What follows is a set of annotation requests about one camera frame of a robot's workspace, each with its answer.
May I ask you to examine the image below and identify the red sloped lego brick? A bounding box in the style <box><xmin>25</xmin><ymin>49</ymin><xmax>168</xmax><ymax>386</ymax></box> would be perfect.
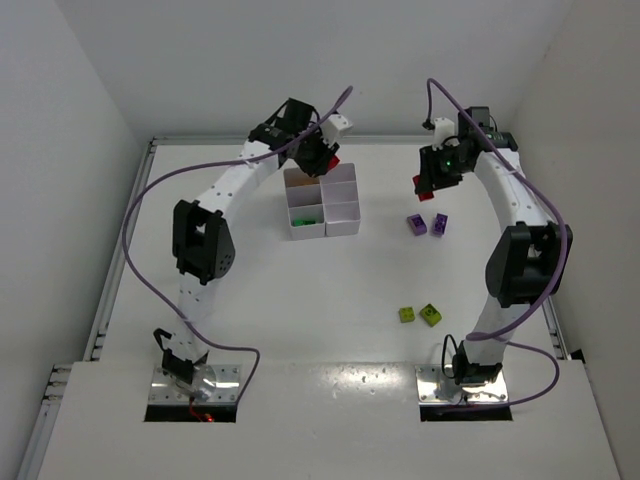
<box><xmin>326</xmin><ymin>156</ymin><xmax>340</xmax><ymax>172</ymax></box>

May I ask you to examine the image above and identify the lime green lego brick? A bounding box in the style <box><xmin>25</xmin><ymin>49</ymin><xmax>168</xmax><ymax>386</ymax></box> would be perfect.
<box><xmin>398</xmin><ymin>307</ymin><xmax>416</xmax><ymax>323</ymax></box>

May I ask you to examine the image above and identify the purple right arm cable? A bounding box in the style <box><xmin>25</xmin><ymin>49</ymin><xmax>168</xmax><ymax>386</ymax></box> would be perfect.
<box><xmin>424</xmin><ymin>77</ymin><xmax>574</xmax><ymax>406</ymax></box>

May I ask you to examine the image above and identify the red rectangular lego brick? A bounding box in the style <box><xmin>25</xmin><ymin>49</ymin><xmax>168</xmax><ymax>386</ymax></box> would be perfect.
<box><xmin>412</xmin><ymin>175</ymin><xmax>435</xmax><ymax>202</ymax></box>

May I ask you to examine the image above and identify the white divided container right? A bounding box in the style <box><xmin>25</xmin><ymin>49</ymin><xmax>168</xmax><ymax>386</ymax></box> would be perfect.
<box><xmin>320</xmin><ymin>163</ymin><xmax>361</xmax><ymax>237</ymax></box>

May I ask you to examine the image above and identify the pink patterned lego piece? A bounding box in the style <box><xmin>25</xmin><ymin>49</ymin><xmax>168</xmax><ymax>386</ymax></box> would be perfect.
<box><xmin>432</xmin><ymin>213</ymin><xmax>448</xmax><ymax>236</ymax></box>

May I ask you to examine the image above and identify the white divided container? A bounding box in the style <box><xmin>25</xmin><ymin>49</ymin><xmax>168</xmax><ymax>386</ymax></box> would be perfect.
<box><xmin>283</xmin><ymin>168</ymin><xmax>326</xmax><ymax>240</ymax></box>
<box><xmin>320</xmin><ymin>163</ymin><xmax>361</xmax><ymax>237</ymax></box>

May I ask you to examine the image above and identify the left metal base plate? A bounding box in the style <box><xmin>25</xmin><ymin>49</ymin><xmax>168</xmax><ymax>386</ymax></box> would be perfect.
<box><xmin>148</xmin><ymin>364</ymin><xmax>241</xmax><ymax>407</ymax></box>

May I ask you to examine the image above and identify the green square lego brick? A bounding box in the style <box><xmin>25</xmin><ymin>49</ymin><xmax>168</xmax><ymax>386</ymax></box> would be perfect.
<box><xmin>292</xmin><ymin>218</ymin><xmax>318</xmax><ymax>227</ymax></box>

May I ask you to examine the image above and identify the white divided container left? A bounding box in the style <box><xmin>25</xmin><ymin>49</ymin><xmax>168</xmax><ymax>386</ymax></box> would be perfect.
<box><xmin>283</xmin><ymin>168</ymin><xmax>326</xmax><ymax>240</ymax></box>

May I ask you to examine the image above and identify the purple patterned lego brick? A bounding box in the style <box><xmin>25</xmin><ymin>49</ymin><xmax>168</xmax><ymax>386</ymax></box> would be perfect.
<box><xmin>407</xmin><ymin>214</ymin><xmax>428</xmax><ymax>236</ymax></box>

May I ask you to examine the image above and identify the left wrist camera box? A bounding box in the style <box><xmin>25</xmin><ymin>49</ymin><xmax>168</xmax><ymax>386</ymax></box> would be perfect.
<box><xmin>321</xmin><ymin>113</ymin><xmax>354</xmax><ymax>146</ymax></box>

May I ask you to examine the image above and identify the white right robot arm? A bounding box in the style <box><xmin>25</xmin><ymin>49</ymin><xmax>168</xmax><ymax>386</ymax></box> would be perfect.
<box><xmin>413</xmin><ymin>107</ymin><xmax>573</xmax><ymax>385</ymax></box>

